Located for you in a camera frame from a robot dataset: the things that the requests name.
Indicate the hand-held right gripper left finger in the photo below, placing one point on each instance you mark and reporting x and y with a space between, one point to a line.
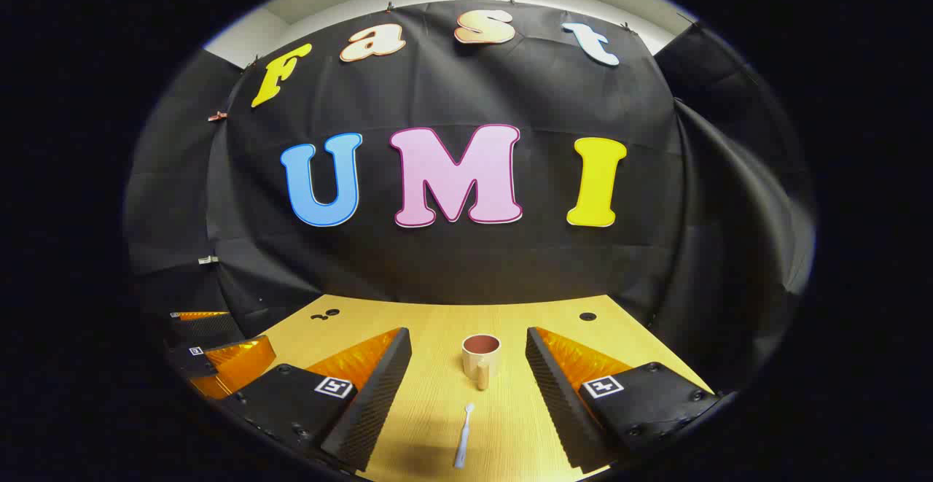
372 409

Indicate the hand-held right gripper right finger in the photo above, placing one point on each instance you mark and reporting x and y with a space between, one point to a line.
557 409

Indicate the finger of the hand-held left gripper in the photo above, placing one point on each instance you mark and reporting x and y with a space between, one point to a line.
240 365
208 329

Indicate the beige cup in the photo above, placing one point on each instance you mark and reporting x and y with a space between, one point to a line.
477 365

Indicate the white toothbrush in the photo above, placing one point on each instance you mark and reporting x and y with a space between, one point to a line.
464 442

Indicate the wooden desktop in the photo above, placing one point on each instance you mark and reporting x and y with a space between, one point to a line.
452 321

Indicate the white cloth clip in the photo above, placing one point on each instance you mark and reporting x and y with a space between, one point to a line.
208 259

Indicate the black backdrop cloth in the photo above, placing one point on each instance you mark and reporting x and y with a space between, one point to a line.
437 263

